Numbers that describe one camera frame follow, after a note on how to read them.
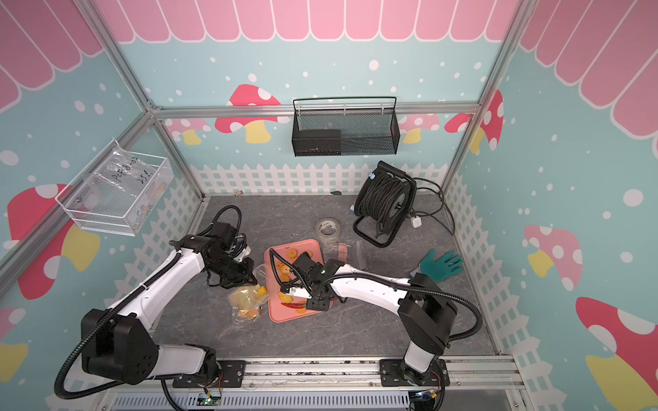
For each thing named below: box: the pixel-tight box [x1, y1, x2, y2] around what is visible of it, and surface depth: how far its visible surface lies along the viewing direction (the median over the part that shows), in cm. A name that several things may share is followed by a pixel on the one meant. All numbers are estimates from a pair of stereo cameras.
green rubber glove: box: [419, 249, 463, 283], surface depth 99 cm
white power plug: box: [410, 215, 423, 229], surface depth 108 cm
